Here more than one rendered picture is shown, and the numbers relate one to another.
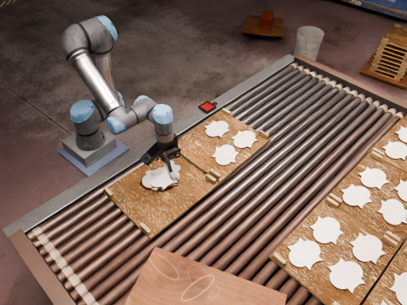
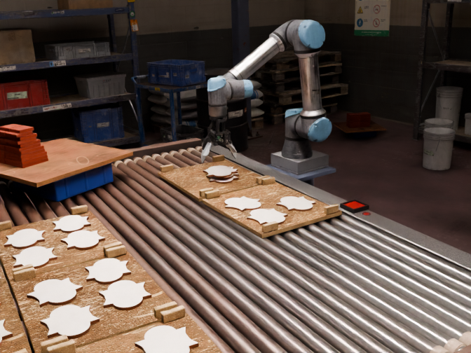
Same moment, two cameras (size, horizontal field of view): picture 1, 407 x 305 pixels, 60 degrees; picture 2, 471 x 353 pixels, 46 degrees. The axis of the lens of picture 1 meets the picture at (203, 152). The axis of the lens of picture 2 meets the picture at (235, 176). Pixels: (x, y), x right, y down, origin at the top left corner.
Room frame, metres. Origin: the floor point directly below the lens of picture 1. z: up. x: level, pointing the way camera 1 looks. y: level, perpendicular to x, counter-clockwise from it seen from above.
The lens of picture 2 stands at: (1.74, -1.98, 1.68)
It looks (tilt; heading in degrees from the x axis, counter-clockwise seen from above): 18 degrees down; 106
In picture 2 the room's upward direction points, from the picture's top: 2 degrees counter-clockwise
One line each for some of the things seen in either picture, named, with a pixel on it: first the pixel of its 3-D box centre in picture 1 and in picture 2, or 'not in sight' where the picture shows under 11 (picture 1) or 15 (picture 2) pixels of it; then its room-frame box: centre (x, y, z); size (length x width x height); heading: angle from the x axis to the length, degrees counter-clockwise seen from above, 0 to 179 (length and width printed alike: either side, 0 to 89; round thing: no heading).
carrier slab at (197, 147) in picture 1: (220, 143); (269, 206); (1.34, -0.09, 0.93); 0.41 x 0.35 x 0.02; 137
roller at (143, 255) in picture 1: (249, 169); (219, 225); (1.18, -0.24, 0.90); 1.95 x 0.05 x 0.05; 135
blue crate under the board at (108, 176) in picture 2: not in sight; (62, 174); (0.41, 0.01, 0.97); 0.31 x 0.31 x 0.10; 70
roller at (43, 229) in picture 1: (195, 130); (308, 202); (1.47, 0.05, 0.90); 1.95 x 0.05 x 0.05; 135
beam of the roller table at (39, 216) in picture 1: (186, 126); (322, 202); (1.52, 0.10, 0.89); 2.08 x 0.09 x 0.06; 135
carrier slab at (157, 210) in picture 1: (161, 188); (213, 178); (1.03, 0.20, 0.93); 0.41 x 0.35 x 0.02; 136
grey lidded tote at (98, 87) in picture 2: not in sight; (100, 85); (-1.43, 3.72, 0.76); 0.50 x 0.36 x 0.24; 56
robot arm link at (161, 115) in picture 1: (162, 119); (217, 92); (1.07, 0.17, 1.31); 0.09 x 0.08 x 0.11; 43
